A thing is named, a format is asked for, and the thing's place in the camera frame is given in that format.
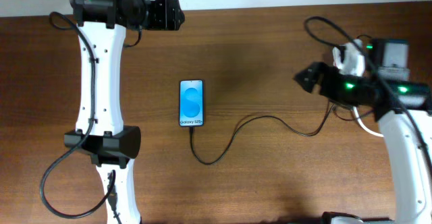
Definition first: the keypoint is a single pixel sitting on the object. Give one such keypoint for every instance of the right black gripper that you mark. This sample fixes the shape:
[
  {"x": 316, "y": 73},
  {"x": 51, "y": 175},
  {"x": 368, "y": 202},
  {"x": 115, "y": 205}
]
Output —
[{"x": 327, "y": 75}]

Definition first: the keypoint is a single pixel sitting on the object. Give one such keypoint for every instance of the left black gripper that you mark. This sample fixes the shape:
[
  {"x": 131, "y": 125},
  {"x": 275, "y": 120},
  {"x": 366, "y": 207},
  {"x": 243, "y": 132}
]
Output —
[{"x": 168, "y": 11}]

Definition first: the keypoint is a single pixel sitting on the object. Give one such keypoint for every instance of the blue Galaxy smartphone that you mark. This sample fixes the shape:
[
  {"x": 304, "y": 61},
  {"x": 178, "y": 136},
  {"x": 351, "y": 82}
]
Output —
[{"x": 192, "y": 103}]

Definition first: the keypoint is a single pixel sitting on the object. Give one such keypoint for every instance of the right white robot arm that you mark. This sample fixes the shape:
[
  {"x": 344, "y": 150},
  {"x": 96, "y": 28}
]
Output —
[{"x": 403, "y": 112}]

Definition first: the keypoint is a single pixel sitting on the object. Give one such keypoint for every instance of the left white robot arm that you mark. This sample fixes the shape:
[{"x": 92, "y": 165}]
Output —
[{"x": 111, "y": 145}]

